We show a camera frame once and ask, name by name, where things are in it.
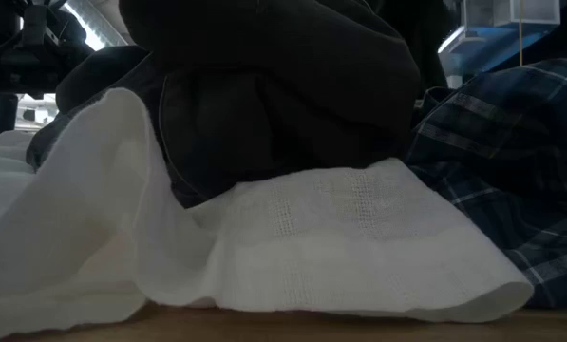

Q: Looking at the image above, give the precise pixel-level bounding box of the thin yellow rod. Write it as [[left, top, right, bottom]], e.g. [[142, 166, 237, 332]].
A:
[[518, 0, 524, 67]]

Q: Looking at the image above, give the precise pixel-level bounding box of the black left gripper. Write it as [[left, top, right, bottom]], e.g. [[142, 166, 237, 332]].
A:
[[0, 0, 94, 96]]

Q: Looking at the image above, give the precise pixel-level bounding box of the silver spiral ceiling duct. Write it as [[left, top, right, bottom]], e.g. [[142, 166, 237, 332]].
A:
[[64, 0, 130, 52]]

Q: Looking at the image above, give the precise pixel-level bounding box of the blue panel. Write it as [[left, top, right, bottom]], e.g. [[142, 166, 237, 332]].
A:
[[437, 0, 567, 89]]

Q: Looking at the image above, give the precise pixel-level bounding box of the blue plaid shirt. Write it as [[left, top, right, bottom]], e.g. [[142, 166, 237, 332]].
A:
[[406, 56, 567, 310]]

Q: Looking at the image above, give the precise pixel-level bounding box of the black garment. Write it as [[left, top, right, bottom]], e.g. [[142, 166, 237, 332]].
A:
[[25, 0, 460, 210]]

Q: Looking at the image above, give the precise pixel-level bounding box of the white woven gauze towel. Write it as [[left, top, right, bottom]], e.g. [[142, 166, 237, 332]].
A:
[[0, 87, 535, 342]]

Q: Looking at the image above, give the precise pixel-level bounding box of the clear plastic box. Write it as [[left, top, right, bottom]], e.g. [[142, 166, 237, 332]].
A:
[[463, 0, 562, 28]]

